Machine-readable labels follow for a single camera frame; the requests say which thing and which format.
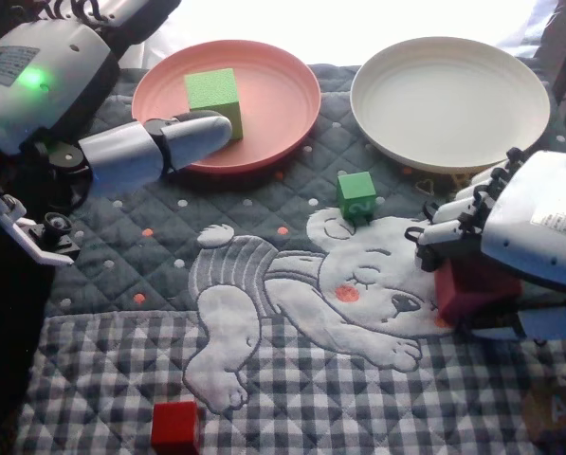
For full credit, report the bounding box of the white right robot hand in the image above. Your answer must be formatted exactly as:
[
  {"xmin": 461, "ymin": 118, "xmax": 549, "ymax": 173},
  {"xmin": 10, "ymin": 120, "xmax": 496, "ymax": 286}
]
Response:
[{"xmin": 405, "ymin": 147, "xmax": 566, "ymax": 343}]

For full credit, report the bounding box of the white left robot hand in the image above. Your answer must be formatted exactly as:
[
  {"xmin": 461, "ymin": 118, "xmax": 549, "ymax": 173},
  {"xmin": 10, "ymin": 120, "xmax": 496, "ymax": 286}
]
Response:
[{"xmin": 0, "ymin": 0, "xmax": 234, "ymax": 184}]

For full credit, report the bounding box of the large red cube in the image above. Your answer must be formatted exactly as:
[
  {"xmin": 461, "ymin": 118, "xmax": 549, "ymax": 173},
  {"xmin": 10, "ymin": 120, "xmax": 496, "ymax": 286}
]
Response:
[{"xmin": 433, "ymin": 260, "xmax": 524, "ymax": 333}]

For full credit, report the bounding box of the large green cube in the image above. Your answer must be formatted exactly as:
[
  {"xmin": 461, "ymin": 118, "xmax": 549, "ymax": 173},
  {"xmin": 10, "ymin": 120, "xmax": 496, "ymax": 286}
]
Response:
[{"xmin": 184, "ymin": 67, "xmax": 245, "ymax": 141}]

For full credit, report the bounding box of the white plate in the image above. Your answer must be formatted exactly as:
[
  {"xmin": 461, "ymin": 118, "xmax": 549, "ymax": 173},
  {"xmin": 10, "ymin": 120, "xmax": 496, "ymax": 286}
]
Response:
[{"xmin": 350, "ymin": 36, "xmax": 552, "ymax": 173}]

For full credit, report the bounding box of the small green cube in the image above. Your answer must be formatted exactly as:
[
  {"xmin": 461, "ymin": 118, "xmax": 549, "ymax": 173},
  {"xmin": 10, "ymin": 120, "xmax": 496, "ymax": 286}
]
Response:
[{"xmin": 337, "ymin": 171, "xmax": 377, "ymax": 224}]

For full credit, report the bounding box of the pink plate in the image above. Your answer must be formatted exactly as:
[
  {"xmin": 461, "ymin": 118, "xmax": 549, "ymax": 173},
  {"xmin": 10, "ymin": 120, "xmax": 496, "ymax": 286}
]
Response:
[{"xmin": 131, "ymin": 40, "xmax": 321, "ymax": 174}]

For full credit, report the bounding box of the small red cube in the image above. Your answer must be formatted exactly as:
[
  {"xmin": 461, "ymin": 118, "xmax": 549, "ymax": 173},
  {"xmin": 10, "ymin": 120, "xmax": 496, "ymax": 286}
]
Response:
[{"xmin": 150, "ymin": 401, "xmax": 204, "ymax": 449}]

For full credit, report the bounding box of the small wooden block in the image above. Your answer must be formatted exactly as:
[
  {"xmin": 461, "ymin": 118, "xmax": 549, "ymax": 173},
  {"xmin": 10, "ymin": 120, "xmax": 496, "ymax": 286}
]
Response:
[{"xmin": 523, "ymin": 378, "xmax": 566, "ymax": 440}]

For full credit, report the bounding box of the grey quilt with printed bear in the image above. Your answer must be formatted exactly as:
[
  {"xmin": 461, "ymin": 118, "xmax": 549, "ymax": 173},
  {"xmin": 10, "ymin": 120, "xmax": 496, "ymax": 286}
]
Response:
[{"xmin": 21, "ymin": 64, "xmax": 566, "ymax": 455}]

